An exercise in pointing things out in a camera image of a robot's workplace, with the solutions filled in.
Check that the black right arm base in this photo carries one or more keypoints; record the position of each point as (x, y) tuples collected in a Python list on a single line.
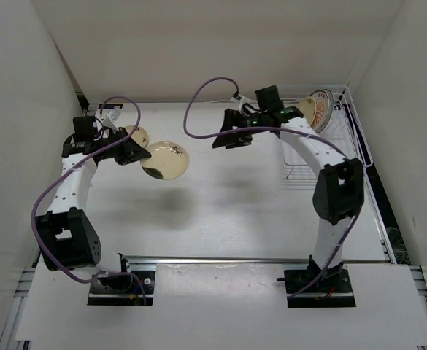
[(333, 289)]

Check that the cream plate with orange pattern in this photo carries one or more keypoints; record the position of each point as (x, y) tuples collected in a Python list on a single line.
[(314, 108)]

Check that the black label sticker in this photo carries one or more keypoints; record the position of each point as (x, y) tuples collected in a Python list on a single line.
[(111, 106)]

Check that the aluminium frame rail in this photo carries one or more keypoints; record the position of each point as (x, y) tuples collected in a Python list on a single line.
[(214, 260)]

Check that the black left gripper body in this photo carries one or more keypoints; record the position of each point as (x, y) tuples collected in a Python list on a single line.
[(114, 152)]

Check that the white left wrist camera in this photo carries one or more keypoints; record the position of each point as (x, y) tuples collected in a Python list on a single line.
[(110, 119)]

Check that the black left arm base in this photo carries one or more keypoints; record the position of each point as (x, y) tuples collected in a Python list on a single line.
[(123, 291)]

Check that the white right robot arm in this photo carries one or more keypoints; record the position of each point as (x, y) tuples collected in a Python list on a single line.
[(338, 195)]

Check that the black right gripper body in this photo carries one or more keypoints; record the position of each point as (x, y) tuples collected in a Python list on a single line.
[(239, 119)]

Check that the white wire dish rack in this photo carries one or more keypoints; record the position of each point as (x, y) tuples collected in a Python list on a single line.
[(343, 131)]

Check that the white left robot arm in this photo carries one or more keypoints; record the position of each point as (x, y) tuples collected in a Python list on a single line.
[(67, 237)]

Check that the cream plate with dark print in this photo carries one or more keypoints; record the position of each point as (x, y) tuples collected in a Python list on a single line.
[(168, 160)]

